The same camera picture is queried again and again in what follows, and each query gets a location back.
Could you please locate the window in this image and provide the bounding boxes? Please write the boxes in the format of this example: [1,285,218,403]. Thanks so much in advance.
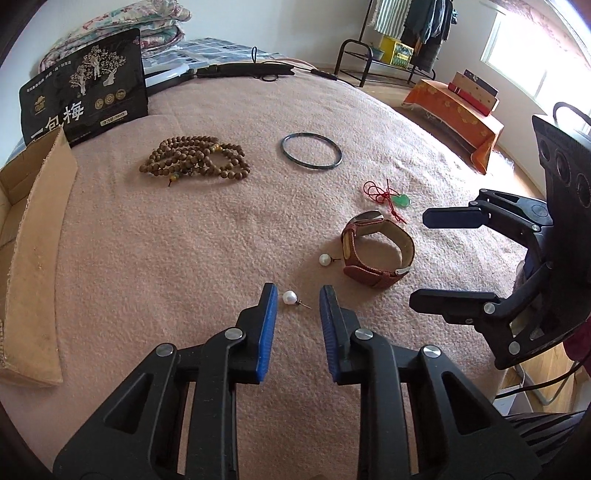
[480,11,591,116]

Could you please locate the black folded tripod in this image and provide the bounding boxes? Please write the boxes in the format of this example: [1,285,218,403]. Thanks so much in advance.
[187,62,296,81]

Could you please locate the red string jade pendant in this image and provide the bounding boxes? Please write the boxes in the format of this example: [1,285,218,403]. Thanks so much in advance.
[363,179,411,224]

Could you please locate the brown wooden bead necklace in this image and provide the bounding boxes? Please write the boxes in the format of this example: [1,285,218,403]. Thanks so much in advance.
[140,135,251,188]

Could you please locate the blue checkered bed sheet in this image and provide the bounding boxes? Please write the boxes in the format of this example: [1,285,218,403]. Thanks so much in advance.
[141,38,296,65]

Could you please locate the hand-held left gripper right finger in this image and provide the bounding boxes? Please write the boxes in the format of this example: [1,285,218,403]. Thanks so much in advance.
[320,285,543,480]

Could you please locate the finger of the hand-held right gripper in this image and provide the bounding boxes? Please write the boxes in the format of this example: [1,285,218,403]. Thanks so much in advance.
[422,188,554,250]
[409,290,527,361]

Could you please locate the cardboard box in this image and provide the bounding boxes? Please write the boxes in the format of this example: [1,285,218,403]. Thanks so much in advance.
[0,127,79,386]

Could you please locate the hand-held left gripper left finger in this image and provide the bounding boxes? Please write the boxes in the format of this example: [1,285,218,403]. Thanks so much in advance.
[53,282,279,480]

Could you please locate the white ring light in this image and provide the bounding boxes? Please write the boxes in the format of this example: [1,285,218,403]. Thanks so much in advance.
[144,64,188,89]

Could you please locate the dark hanging clothes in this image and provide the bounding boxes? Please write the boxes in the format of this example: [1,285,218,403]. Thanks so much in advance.
[399,0,459,70]

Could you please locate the brown leather strap watch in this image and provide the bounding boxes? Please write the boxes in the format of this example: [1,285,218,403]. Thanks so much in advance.
[342,210,415,289]

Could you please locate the black cable with switch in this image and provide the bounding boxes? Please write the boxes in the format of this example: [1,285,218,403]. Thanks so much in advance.
[252,46,339,85]

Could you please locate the black snack bag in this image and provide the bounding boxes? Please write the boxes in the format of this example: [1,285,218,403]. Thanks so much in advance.
[18,28,149,148]

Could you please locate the dark blue flat box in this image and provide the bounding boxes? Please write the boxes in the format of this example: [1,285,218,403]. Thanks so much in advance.
[463,69,500,99]

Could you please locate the dark green bangle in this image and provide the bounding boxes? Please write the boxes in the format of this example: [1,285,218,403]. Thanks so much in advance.
[281,132,343,169]

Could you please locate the black metal clothes rack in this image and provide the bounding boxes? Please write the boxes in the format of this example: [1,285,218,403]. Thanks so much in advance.
[335,0,437,88]

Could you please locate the orange cloth covered table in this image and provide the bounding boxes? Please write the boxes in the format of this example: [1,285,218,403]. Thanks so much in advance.
[402,78,505,175]

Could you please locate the yellow box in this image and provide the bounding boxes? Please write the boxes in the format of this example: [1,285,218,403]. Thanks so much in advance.
[379,34,415,68]

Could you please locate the striped hanging towel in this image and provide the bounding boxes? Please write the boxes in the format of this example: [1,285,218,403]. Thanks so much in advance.
[373,0,407,35]

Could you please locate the folded floral quilt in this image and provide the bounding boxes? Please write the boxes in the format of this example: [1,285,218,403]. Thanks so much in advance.
[39,0,192,72]

